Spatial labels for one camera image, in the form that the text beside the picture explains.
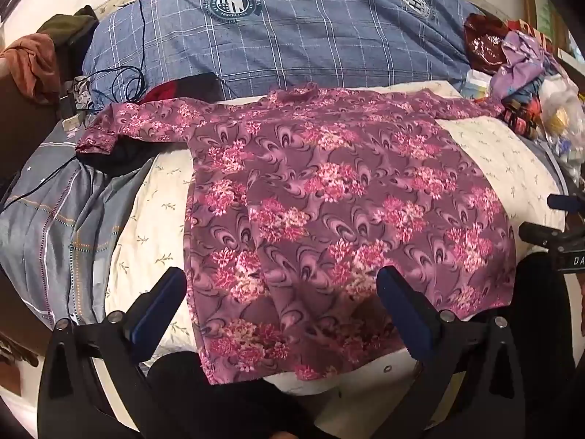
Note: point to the black and red garment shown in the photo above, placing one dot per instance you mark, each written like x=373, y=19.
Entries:
x=192, y=87

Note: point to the purple floral shirt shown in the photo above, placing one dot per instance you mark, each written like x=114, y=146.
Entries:
x=320, y=192

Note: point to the light purple cloth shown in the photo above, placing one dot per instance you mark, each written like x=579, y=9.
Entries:
x=516, y=71

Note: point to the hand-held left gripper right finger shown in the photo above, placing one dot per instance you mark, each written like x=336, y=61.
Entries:
x=404, y=315

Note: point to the orange cloth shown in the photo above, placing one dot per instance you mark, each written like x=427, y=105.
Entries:
x=32, y=59

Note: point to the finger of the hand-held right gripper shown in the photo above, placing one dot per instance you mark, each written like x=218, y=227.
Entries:
x=541, y=232
x=566, y=202

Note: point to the cream leaf-print bed sheet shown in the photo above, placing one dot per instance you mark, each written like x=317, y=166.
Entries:
x=498, y=155

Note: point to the dark red plastic bag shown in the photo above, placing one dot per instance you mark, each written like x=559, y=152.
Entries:
x=484, y=43

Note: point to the grey striped blanket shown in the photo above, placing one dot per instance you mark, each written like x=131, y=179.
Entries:
x=50, y=219

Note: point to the colourful striped cloth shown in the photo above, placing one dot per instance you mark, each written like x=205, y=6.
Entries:
x=521, y=116

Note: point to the person's dark pants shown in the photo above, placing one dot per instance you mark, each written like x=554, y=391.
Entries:
x=205, y=398

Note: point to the blue plaid quilt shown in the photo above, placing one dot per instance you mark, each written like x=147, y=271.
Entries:
x=297, y=32

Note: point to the clear plastic bag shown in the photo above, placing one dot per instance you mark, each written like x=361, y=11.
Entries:
x=560, y=100

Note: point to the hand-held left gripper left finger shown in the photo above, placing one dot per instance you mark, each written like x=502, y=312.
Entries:
x=157, y=304

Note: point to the olive green cloth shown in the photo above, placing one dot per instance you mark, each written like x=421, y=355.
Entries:
x=68, y=20

